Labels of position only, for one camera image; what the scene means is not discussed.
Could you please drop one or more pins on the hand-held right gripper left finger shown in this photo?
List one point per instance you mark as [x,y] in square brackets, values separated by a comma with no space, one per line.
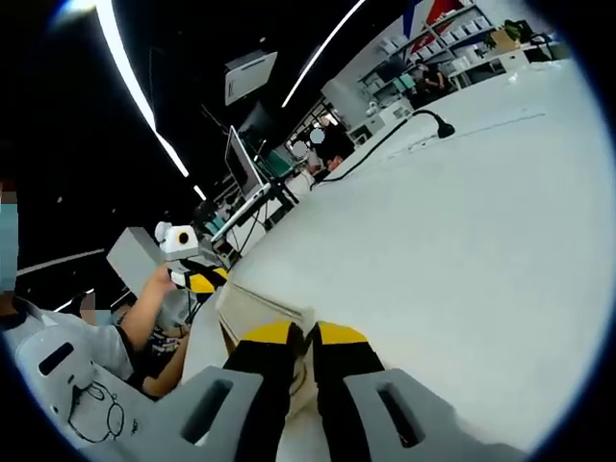
[240,409]

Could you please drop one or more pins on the white chest-worn device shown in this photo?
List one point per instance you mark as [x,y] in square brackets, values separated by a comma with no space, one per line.
[26,351]

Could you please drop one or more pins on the white laptop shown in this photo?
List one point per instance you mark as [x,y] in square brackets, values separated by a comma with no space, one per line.
[240,168]

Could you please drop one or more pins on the white pillar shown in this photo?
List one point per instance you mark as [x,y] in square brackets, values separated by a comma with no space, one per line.
[132,260]

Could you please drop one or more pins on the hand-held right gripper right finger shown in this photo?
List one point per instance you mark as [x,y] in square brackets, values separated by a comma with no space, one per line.
[351,409]

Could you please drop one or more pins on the beige cutlery case lid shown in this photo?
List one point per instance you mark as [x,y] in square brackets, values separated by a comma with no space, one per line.
[260,308]

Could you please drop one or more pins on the ceiling air conditioner unit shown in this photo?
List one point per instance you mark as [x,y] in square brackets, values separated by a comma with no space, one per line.
[250,77]

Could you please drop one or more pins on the small green plant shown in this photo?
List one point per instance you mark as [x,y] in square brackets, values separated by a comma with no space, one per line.
[514,28]

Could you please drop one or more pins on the white office desk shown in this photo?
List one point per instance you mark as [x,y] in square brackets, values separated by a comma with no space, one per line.
[505,60]

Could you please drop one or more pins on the storage shelving with white bins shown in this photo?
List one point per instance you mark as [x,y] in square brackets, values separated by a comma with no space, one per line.
[457,33]

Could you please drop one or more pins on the cardboard box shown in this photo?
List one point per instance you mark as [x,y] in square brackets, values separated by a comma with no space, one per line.
[505,42]

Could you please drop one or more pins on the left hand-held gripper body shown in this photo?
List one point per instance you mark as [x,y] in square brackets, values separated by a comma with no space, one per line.
[183,248]

